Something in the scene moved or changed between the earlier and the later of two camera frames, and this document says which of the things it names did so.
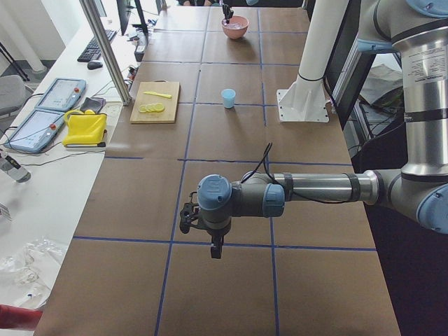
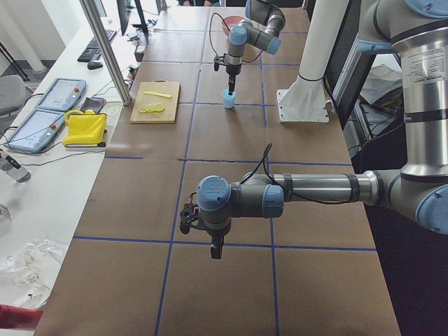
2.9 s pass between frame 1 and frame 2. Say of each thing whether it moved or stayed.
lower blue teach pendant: stayed
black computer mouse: stayed
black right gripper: moved
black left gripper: stayed
